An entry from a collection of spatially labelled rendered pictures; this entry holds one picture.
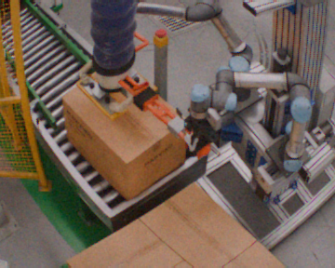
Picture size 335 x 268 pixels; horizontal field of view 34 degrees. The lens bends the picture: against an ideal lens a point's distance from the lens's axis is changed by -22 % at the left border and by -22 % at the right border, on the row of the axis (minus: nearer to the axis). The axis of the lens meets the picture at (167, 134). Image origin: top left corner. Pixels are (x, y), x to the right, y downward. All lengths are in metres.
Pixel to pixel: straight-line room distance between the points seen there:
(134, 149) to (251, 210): 1.02
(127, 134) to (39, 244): 1.24
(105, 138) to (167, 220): 0.57
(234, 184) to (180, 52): 1.37
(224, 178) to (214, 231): 0.68
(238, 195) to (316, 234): 0.80
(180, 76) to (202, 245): 1.77
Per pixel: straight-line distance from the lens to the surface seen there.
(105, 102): 3.34
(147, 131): 3.47
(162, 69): 4.05
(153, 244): 3.57
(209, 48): 5.19
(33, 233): 4.27
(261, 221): 4.05
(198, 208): 3.69
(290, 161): 3.05
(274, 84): 2.85
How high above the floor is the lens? 3.73
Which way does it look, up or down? 53 degrees down
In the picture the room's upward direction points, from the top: 1 degrees clockwise
